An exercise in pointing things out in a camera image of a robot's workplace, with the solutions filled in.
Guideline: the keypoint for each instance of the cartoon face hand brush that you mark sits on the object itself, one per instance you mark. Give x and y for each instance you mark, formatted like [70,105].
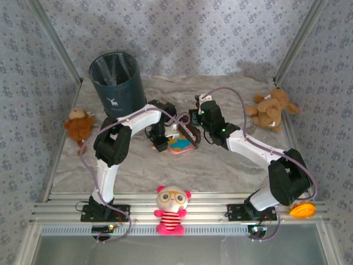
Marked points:
[194,133]

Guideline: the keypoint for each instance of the pink dustpan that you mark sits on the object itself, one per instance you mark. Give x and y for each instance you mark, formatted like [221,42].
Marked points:
[182,150]

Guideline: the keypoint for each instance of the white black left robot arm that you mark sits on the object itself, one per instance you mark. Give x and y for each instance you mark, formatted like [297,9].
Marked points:
[107,176]

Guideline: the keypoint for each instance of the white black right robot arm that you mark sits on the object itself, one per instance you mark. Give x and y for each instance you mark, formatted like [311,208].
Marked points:
[253,149]

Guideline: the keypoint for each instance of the yellow paper scrap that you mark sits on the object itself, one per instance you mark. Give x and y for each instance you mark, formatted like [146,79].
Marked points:
[173,142]

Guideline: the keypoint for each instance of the tan teddy bear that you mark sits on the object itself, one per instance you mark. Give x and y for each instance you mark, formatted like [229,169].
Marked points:
[270,110]

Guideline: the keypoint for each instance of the dark blue trash bin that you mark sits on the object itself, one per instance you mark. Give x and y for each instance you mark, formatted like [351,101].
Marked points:
[121,91]

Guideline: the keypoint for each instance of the pink white plush doll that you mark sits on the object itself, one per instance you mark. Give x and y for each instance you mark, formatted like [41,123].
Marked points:
[171,201]

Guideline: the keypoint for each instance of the brown plush monkey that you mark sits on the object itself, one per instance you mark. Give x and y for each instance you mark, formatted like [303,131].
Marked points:
[80,125]

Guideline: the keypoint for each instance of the small circuit board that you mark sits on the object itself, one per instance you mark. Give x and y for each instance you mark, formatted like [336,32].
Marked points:
[257,229]
[103,228]

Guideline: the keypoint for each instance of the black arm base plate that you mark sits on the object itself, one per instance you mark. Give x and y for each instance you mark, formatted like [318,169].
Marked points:
[121,209]
[234,211]

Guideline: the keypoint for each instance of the aluminium side rail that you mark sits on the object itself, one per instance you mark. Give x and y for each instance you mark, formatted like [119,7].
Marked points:
[293,135]
[78,87]

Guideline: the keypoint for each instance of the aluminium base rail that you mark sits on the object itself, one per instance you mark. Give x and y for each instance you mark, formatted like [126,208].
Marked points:
[209,212]

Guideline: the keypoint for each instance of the aluminium frame post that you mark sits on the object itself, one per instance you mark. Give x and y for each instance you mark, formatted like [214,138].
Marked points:
[56,41]
[301,41]

